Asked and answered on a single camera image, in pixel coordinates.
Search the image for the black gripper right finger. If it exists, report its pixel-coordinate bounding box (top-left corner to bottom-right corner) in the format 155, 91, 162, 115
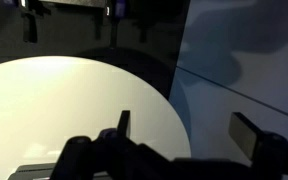
228, 112, 264, 160

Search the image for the round white table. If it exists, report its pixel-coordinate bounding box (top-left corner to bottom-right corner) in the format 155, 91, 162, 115
0, 56, 191, 180

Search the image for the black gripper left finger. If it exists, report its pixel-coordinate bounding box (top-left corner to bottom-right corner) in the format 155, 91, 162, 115
117, 110, 130, 138

